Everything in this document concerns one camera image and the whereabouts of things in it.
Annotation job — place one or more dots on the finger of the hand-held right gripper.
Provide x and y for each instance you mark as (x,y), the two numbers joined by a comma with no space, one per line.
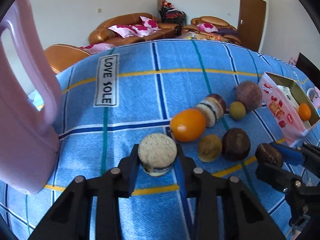
(275,176)
(290,153)

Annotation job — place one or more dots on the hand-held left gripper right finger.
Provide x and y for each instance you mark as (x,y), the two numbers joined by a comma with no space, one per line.
(180,180)

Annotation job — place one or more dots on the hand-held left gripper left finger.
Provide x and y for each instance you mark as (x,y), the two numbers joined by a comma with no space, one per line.
(133,177)

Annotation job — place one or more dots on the dark brown round fruit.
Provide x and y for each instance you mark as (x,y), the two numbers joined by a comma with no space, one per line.
(236,143)
(268,153)

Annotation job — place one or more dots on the layered chocolate sandwich cake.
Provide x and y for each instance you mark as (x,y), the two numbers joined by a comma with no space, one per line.
(156,150)
(211,108)

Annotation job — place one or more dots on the yellow-brown round fruit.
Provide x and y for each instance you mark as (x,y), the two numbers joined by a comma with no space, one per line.
(210,147)

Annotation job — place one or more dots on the small orange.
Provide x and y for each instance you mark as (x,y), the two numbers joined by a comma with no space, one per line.
(305,111)

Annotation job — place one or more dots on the pink cardboard box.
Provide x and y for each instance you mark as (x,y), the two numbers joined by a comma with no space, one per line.
(277,107)

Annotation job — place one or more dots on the large orange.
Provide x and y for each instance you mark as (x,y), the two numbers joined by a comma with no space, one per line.
(188,125)

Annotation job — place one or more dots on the small yellow-green round fruit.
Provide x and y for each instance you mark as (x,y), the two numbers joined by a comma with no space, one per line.
(237,110)

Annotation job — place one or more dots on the purple-brown passion fruit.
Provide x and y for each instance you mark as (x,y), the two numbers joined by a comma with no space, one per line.
(248,96)

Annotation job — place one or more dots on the white cup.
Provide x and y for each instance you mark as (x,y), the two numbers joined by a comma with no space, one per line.
(314,93)

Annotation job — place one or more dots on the blue plaid blanket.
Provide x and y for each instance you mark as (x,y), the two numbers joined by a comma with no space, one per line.
(140,90)

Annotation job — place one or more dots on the white fabric label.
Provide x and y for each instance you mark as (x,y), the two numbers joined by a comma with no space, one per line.
(106,80)

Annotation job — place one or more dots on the pink plastic jug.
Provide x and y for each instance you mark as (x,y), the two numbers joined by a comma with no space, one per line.
(25,130)

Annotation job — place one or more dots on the pink floral cloth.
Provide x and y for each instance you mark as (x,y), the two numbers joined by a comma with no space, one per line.
(97,47)

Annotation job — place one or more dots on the purple blanket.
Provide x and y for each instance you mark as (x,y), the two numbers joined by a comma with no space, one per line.
(226,31)

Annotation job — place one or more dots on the plate of fruit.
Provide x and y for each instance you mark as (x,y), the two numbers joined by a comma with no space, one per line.
(216,37)

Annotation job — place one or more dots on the brown wooden door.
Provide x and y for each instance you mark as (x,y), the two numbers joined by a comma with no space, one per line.
(251,20)

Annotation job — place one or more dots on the long brown leather sofa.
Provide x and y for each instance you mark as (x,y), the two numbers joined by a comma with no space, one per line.
(115,36)

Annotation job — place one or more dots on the coffee table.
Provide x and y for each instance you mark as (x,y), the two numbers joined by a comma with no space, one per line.
(190,37)

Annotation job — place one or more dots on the pink floral pillow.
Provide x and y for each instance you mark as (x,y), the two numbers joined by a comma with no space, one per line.
(207,26)
(120,30)
(143,30)
(150,22)

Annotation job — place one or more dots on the brown leather armchair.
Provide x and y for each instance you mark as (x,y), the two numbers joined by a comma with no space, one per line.
(215,20)

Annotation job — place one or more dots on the stack of black chairs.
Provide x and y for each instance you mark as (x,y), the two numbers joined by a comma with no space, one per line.
(172,16)

